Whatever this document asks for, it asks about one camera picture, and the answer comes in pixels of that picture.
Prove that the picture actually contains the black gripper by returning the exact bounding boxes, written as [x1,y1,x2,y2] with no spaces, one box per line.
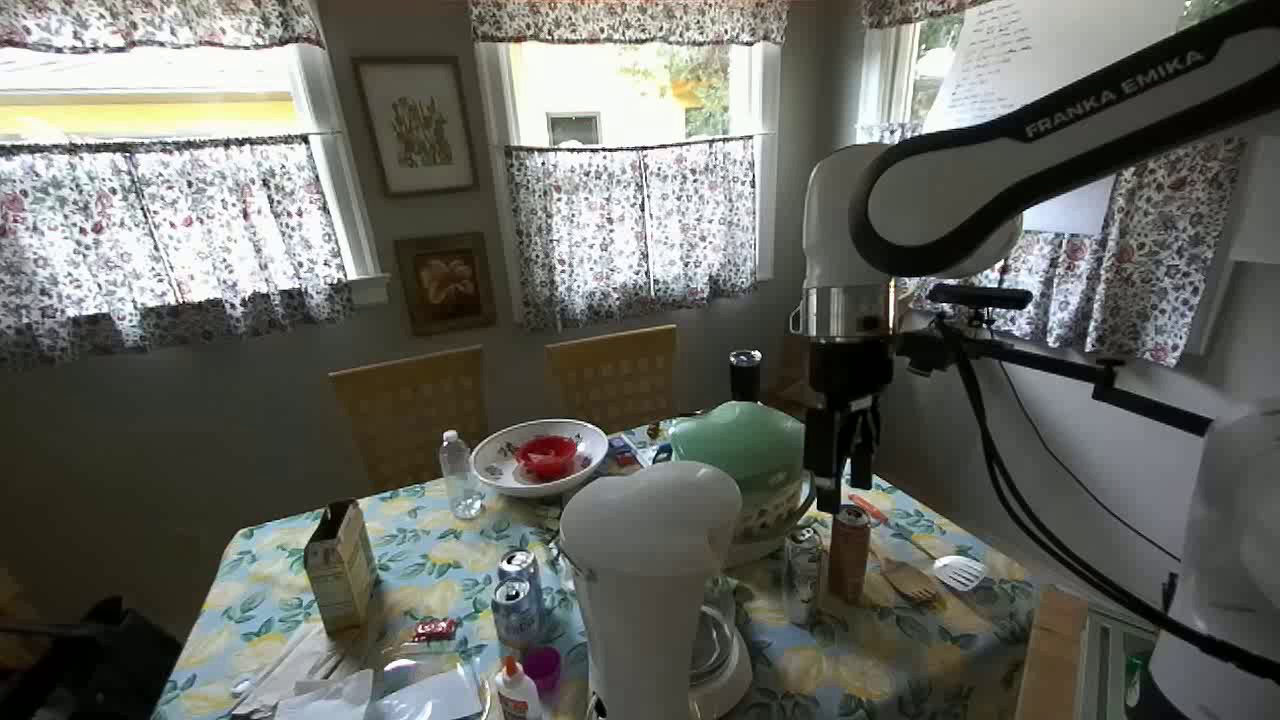
[802,342,892,513]

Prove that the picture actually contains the green bin lid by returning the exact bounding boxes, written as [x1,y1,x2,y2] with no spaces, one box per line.
[669,402,802,491]

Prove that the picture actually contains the orange tall drink can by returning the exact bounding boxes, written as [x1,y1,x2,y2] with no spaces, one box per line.
[827,510,871,604]

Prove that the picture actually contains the white bin with liner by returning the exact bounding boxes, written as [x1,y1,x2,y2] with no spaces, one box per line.
[726,486,811,569]

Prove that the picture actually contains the silver drink can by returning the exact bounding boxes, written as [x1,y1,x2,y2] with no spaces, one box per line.
[496,552,538,604]

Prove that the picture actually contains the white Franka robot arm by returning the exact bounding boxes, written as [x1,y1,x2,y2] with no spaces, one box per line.
[795,0,1280,720]

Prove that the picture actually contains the wooden spatula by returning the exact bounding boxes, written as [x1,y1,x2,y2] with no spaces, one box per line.
[878,559,939,604]

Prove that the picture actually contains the white coffee maker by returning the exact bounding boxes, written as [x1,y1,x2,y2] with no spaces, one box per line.
[559,460,751,720]

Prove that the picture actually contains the right wooden chair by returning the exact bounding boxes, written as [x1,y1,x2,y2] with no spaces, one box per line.
[549,325,677,429]

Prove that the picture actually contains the wooden chair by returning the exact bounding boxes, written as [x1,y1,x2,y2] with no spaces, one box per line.
[549,325,677,429]
[326,350,489,491]

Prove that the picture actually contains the white plate with red food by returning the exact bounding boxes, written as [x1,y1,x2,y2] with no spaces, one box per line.
[471,415,606,500]

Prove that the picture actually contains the middle floral curtain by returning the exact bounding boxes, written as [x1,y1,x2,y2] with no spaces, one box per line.
[507,138,761,334]

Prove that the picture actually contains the floral curtain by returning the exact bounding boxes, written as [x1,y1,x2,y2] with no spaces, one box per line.
[507,138,761,334]
[0,138,352,363]
[983,138,1244,369]

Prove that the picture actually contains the right floral curtain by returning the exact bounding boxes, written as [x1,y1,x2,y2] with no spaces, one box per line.
[983,138,1244,369]

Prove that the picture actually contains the blue patterned can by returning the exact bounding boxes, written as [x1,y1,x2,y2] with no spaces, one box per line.
[492,582,545,647]

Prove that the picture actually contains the purple small cup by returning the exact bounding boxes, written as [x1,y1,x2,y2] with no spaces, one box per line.
[520,647,562,701]

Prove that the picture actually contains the clear plastic water bottle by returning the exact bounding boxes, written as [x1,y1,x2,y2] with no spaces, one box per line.
[439,429,483,522]

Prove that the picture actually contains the floral yellow blue tablecloth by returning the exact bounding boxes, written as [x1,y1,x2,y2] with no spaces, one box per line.
[157,486,1034,720]

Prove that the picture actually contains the white glue bottle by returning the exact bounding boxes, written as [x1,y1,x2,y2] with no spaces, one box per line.
[496,657,545,720]

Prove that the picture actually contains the white paper sheet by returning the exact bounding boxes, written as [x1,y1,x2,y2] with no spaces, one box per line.
[923,0,1183,132]

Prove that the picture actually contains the framed dark picture lower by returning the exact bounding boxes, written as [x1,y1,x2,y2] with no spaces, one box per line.
[395,232,496,336]

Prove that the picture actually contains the left wooden chair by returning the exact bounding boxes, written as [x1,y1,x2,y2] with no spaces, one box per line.
[326,350,489,491]

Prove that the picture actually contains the brown paper carton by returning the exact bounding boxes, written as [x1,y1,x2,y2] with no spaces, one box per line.
[302,500,378,634]

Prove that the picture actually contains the framed botanical picture upper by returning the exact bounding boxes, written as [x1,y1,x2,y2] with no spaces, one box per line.
[355,57,477,197]

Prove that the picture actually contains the left floral curtain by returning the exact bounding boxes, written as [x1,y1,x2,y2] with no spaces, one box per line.
[0,138,352,363]

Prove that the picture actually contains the black camera arm stand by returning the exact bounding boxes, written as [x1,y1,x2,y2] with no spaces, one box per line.
[892,283,1211,437]

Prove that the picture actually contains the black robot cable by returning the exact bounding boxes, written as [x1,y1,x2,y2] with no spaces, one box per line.
[951,350,1280,689]

